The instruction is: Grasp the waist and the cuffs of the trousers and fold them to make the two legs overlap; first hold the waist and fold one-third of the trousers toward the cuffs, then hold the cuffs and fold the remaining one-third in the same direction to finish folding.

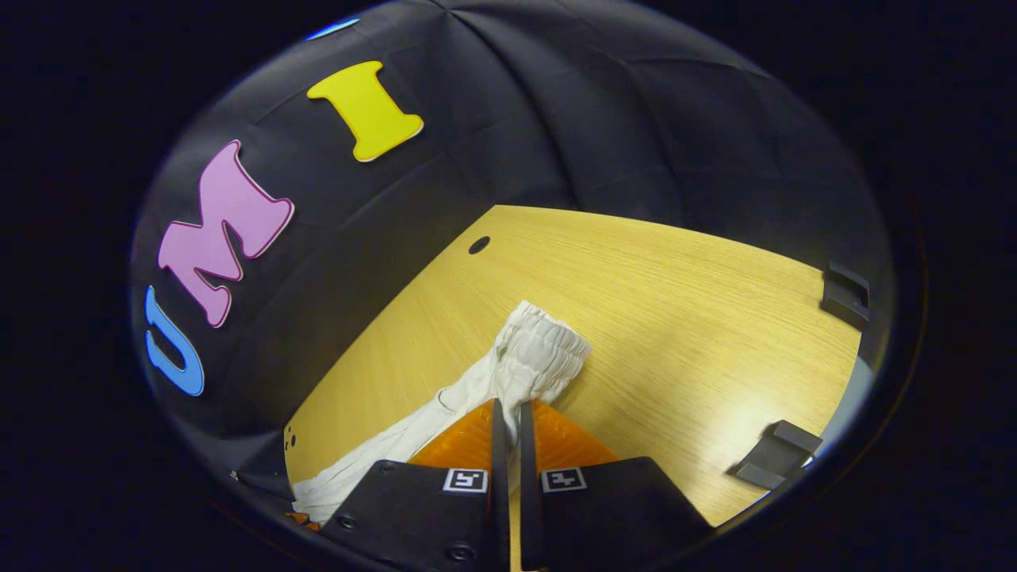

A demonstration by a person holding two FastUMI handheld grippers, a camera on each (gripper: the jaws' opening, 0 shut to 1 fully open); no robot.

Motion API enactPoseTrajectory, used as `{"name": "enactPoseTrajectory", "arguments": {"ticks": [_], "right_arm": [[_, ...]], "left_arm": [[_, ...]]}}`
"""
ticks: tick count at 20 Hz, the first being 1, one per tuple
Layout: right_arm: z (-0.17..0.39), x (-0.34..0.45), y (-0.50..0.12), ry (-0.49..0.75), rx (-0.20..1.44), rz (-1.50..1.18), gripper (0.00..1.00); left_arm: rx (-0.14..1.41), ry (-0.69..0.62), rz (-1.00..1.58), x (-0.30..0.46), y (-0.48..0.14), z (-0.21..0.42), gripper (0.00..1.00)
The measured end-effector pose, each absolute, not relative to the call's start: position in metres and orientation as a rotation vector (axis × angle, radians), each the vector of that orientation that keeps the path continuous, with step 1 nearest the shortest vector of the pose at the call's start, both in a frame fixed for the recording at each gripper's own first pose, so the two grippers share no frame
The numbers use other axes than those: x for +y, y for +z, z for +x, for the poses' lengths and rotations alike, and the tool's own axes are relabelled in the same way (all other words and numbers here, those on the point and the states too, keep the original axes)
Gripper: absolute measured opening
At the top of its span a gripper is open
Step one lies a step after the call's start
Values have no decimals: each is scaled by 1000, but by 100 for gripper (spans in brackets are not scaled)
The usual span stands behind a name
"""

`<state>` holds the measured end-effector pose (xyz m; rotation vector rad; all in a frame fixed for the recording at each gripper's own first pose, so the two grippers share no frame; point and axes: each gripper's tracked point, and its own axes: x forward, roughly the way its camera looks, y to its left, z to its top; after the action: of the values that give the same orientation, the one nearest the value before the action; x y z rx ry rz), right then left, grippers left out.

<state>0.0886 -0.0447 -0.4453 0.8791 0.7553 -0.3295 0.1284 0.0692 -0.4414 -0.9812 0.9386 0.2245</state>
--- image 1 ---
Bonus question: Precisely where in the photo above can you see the white jeans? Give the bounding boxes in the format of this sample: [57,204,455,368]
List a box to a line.
[292,300,593,525]

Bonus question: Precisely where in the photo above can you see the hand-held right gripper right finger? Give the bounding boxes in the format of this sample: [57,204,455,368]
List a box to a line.
[520,399,714,572]

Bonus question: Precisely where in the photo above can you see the black backdrop cloth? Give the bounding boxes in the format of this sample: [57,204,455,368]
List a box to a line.
[131,0,895,501]

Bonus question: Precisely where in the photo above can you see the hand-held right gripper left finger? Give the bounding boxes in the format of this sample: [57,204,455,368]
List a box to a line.
[322,399,510,571]

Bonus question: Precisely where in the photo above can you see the black table clamp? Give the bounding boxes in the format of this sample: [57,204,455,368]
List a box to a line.
[821,261,871,332]
[727,419,824,491]

